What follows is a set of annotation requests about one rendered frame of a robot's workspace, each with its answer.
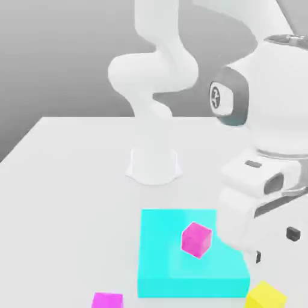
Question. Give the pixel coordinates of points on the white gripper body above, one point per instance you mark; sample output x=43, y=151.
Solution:
x=235, y=216

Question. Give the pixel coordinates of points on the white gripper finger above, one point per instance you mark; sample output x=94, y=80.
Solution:
x=293, y=234
x=258, y=256

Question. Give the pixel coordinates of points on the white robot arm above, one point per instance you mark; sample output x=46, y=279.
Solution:
x=166, y=60

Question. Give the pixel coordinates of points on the small yellow cube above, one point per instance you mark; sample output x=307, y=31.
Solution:
x=264, y=297

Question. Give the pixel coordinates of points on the small magenta cube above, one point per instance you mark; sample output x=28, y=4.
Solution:
x=107, y=300
x=196, y=240

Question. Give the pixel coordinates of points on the large cyan box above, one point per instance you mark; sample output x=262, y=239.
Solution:
x=156, y=252

